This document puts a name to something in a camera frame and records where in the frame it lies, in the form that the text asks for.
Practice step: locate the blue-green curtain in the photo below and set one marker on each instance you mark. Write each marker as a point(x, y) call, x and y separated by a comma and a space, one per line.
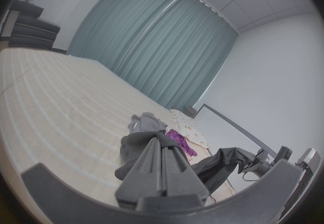
point(182, 53)
point(121, 23)

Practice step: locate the grey bedside table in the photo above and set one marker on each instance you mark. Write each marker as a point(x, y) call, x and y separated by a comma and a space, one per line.
point(189, 111)

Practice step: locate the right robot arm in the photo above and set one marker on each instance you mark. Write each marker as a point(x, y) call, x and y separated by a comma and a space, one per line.
point(284, 153)

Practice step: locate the white printed pillow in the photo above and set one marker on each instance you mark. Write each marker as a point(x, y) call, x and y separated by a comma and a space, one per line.
point(188, 126)

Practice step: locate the grey garment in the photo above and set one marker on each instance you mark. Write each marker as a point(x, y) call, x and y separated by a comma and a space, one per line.
point(149, 123)

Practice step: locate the black T-shirt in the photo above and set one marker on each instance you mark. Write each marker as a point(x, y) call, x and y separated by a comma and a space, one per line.
point(134, 147)

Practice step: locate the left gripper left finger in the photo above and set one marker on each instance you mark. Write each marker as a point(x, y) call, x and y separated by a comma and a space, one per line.
point(131, 185)

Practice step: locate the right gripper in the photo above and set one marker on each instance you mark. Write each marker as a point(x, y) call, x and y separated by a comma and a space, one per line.
point(257, 166)

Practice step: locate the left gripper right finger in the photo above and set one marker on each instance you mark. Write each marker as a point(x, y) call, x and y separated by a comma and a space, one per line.
point(187, 182)

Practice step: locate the black chest of drawers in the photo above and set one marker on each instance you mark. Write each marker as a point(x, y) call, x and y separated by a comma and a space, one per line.
point(30, 28)

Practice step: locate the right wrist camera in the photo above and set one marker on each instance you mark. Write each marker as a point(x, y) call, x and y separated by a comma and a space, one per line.
point(260, 154)

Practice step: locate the bed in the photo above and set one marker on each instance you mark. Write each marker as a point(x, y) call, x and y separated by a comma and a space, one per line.
point(63, 104)

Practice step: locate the pile of clothes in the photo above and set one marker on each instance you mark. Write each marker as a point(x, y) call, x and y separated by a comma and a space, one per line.
point(177, 139)

